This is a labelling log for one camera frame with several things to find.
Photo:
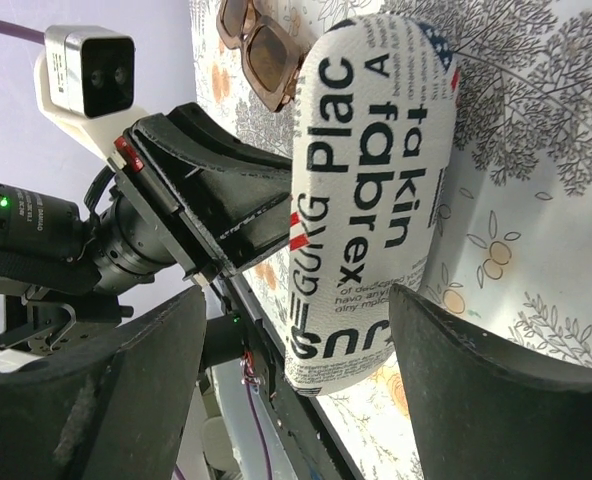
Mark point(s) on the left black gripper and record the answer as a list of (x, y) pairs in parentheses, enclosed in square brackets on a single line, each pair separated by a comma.
[(178, 189)]

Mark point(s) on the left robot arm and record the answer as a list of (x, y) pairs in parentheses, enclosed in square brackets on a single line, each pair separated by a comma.
[(41, 275)]

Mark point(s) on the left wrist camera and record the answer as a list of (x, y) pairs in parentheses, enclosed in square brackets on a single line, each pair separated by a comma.
[(85, 84)]

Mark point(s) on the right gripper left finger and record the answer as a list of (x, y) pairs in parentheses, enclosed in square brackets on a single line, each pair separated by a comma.
[(113, 407)]

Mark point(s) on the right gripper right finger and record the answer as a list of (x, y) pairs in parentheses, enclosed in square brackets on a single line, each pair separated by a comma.
[(483, 407)]

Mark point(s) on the flag print glasses case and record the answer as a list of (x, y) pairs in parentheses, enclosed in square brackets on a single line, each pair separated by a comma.
[(374, 122)]

